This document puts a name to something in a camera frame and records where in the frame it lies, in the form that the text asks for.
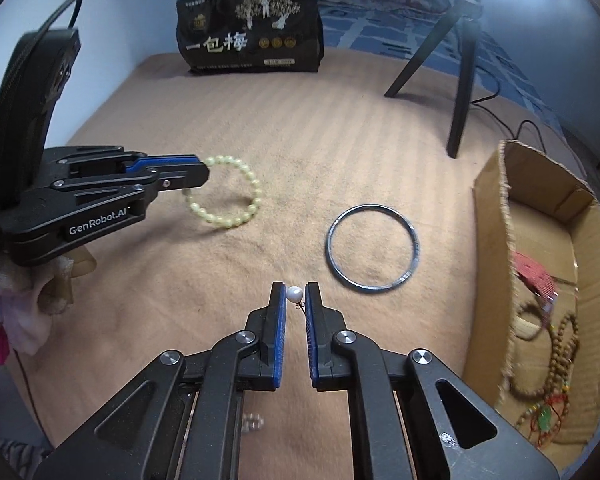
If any pale yellow bead bracelet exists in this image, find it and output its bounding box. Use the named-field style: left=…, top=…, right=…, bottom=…
left=182, top=154, right=264, bottom=231

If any white pearl earring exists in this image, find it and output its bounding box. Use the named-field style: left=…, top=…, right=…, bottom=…
left=286, top=286, right=304, bottom=311

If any dark metal bangle ring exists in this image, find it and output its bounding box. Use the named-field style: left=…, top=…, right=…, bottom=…
left=324, top=202, right=423, bottom=293

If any red strap wrist watch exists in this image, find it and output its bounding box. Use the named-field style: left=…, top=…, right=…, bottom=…
left=514, top=252, right=558, bottom=312

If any brown wooden bead necklace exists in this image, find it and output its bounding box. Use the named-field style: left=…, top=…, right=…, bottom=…
left=509, top=299, right=581, bottom=401

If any green pendant red cord necklace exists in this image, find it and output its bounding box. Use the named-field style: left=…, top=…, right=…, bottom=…
left=514, top=391, right=571, bottom=446

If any white-gloved left hand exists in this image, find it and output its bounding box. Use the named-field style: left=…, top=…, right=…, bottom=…
left=0, top=247, right=97, bottom=356

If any black printed gift bag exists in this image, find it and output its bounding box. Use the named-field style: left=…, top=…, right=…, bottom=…
left=176, top=0, right=324, bottom=75

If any blue patterned bed quilt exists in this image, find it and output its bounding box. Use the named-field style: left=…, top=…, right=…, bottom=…
left=319, top=4, right=566, bottom=137

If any brown cardboard box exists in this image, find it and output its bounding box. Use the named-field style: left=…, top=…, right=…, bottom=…
left=463, top=141, right=600, bottom=468

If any black light tripod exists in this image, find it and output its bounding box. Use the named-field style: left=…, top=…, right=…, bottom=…
left=384, top=0, right=482, bottom=159

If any black power cable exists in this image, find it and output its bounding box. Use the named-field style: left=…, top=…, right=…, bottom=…
left=469, top=56, right=571, bottom=156

